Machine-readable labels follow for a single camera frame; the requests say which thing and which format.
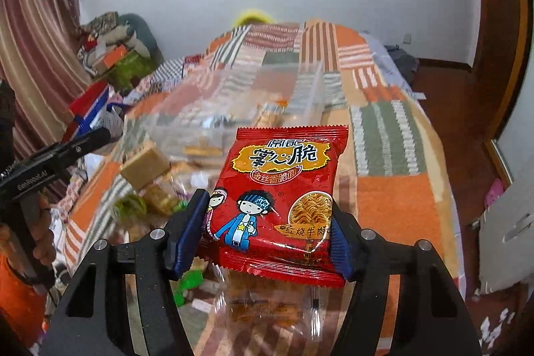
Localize clear bag orange snacks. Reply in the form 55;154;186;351
218;267;324;342

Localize yellow round object behind bed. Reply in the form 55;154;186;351
234;9;274;27

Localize red noodle snack bag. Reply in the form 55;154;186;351
197;125;348;288

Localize striped red curtain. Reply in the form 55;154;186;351
1;0;90;157

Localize wrapped brown bread loaf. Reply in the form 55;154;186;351
120;146;170;191

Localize pile of folded clothes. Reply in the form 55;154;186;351
77;12;162;78

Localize clear plastic storage bin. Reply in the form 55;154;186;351
137;62;325;162

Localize checkered quilt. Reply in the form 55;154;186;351
123;54;202;105

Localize green patterned box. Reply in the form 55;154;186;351
107;51;156;92

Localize blue white snack bag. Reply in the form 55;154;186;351
73;85;129;139

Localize red black gift box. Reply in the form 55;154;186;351
61;81;109;143

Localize white plastic bag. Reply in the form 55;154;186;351
89;105;124;141

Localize brown wooden door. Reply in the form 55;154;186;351
473;0;533;141

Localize person's left hand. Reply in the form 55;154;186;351
1;193;56;275

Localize orange patchwork bed blanket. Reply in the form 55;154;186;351
61;20;466;356

